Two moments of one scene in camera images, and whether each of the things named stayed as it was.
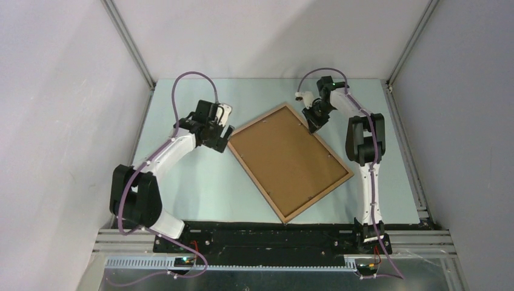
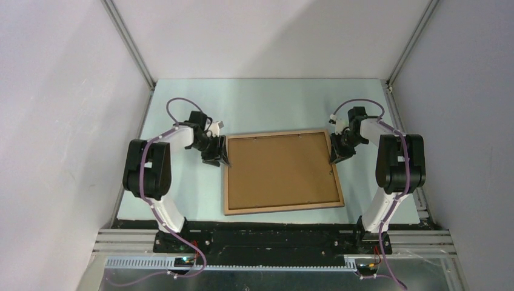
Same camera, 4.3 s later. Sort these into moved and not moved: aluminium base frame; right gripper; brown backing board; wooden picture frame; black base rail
Moved: brown backing board; wooden picture frame; right gripper
Not moved: aluminium base frame; black base rail
